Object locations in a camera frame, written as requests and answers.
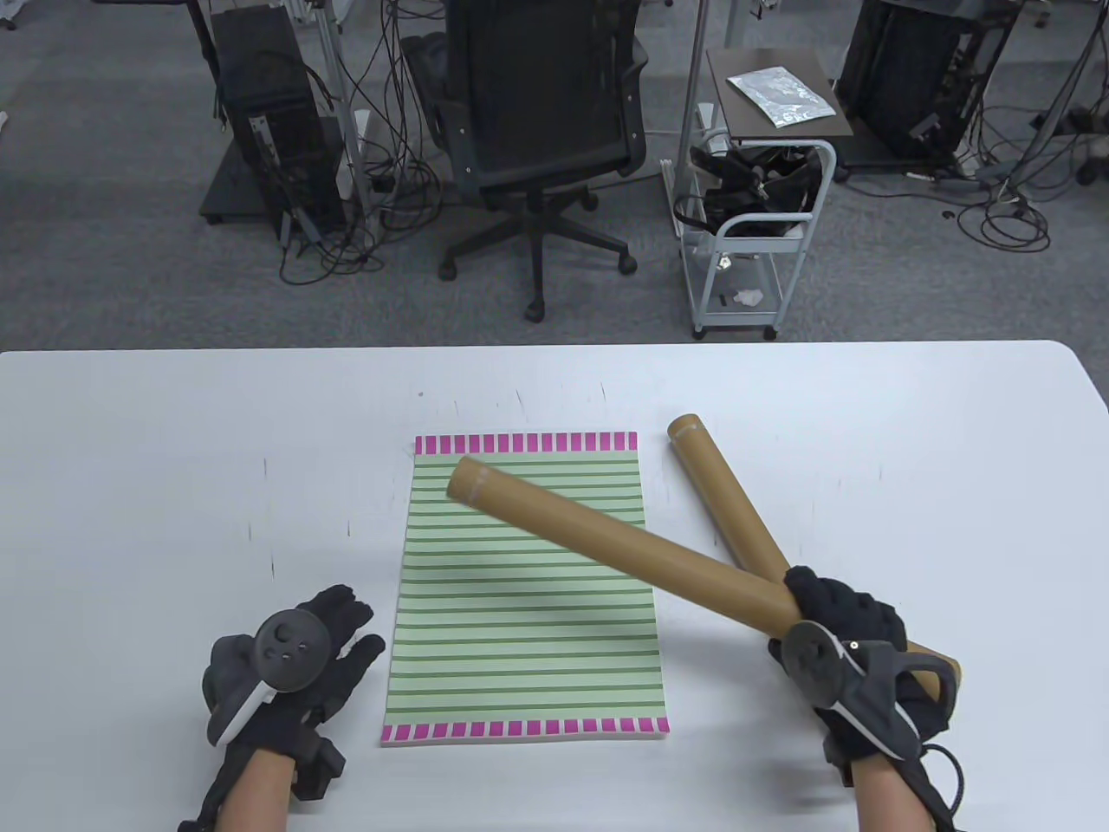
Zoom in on person's right hand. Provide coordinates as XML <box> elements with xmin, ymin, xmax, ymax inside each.
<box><xmin>769</xmin><ymin>566</ymin><xmax>950</xmax><ymax>765</ymax></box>

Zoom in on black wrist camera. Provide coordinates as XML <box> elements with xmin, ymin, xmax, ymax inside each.
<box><xmin>290</xmin><ymin>735</ymin><xmax>347</xmax><ymax>803</ymax></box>
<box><xmin>821</xmin><ymin>732</ymin><xmax>857</xmax><ymax>788</ymax></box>

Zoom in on person's right forearm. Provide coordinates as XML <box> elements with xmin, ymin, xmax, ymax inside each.
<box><xmin>853</xmin><ymin>754</ymin><xmax>932</xmax><ymax>832</ymax></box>

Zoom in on silver plastic bag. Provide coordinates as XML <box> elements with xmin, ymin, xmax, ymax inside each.
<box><xmin>726</xmin><ymin>67</ymin><xmax>839</xmax><ymax>129</ymax></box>

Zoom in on black headset gear pile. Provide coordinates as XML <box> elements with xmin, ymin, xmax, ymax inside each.
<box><xmin>674</xmin><ymin>143</ymin><xmax>824</xmax><ymax>239</ymax></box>

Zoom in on green striped mouse pad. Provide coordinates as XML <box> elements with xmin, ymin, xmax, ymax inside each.
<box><xmin>379</xmin><ymin>432</ymin><xmax>672</xmax><ymax>748</ymax></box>

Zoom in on black office chair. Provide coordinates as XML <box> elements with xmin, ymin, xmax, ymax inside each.
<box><xmin>403</xmin><ymin>0</ymin><xmax>651</xmax><ymax>323</ymax></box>

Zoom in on person's left hand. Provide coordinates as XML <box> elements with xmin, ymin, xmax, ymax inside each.
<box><xmin>204</xmin><ymin>585</ymin><xmax>387</xmax><ymax>765</ymax></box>

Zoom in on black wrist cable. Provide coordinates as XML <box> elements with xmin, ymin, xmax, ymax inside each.
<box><xmin>918</xmin><ymin>744</ymin><xmax>968</xmax><ymax>832</ymax></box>

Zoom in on person's left forearm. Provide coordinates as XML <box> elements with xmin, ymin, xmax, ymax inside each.
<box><xmin>212</xmin><ymin>747</ymin><xmax>295</xmax><ymax>832</ymax></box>

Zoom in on tangle of black cables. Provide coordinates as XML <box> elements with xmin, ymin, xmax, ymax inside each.
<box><xmin>949</xmin><ymin>82</ymin><xmax>1109</xmax><ymax>254</ymax></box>
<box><xmin>276</xmin><ymin>0</ymin><xmax>447</xmax><ymax>287</ymax></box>

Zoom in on brown side table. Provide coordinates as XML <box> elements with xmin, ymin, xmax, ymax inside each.
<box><xmin>706</xmin><ymin>48</ymin><xmax>854</xmax><ymax>141</ymax></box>

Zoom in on grey hand tracker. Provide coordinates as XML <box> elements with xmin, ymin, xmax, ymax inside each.
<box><xmin>780</xmin><ymin>620</ymin><xmax>958</xmax><ymax>764</ymax></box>
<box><xmin>204</xmin><ymin>609</ymin><xmax>334</xmax><ymax>746</ymax></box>

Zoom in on brown cardboard mailing tube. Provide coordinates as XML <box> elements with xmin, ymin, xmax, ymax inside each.
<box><xmin>665</xmin><ymin>416</ymin><xmax>794</xmax><ymax>583</ymax></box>
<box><xmin>446</xmin><ymin>457</ymin><xmax>963</xmax><ymax>694</ymax></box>

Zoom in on dark grey floor plate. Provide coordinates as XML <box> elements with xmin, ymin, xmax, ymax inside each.
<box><xmin>199</xmin><ymin>137</ymin><xmax>278</xmax><ymax>226</ymax></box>

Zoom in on white rolling cart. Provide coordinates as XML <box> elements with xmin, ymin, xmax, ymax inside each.
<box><xmin>663</xmin><ymin>130</ymin><xmax>839</xmax><ymax>341</ymax></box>

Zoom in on black computer tower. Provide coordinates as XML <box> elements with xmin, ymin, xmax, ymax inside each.
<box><xmin>211</xmin><ymin>7</ymin><xmax>347</xmax><ymax>235</ymax></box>
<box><xmin>836</xmin><ymin>0</ymin><xmax>1019</xmax><ymax>170</ymax></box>

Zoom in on silver metal frame post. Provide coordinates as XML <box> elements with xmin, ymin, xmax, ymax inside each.
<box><xmin>674</xmin><ymin>0</ymin><xmax>713</xmax><ymax>205</ymax></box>
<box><xmin>310</xmin><ymin>0</ymin><xmax>382</xmax><ymax>237</ymax></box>

